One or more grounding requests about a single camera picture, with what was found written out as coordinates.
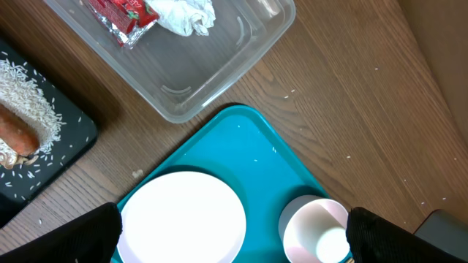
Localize clear plastic bin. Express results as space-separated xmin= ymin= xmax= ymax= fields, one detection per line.
xmin=46 ymin=0 xmax=296 ymax=123

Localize white tissue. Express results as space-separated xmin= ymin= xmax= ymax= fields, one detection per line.
xmin=146 ymin=0 xmax=216 ymax=37

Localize large pink plate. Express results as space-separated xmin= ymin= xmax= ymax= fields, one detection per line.
xmin=117 ymin=172 xmax=246 ymax=262

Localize white paper cup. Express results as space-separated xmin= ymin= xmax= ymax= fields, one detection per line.
xmin=292 ymin=197 xmax=350 ymax=262

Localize red snack wrapper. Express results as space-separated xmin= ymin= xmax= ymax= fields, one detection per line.
xmin=87 ymin=0 xmax=159 ymax=49

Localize teal plastic tray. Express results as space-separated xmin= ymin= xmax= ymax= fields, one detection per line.
xmin=118 ymin=106 xmax=331 ymax=262

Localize orange carrot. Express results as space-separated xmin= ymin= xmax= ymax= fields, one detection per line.
xmin=1 ymin=105 xmax=40 ymax=156

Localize rice and food scraps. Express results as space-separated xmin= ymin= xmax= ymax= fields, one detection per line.
xmin=0 ymin=50 xmax=69 ymax=191

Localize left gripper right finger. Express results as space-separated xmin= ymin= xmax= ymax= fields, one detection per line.
xmin=346 ymin=207 xmax=464 ymax=263

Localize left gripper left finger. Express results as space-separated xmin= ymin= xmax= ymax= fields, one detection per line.
xmin=1 ymin=202 xmax=122 ymax=263

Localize grey dishwasher rack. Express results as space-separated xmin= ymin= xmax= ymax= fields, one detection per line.
xmin=415 ymin=209 xmax=468 ymax=261

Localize black waste tray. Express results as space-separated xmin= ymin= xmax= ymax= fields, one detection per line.
xmin=1 ymin=40 xmax=98 ymax=226

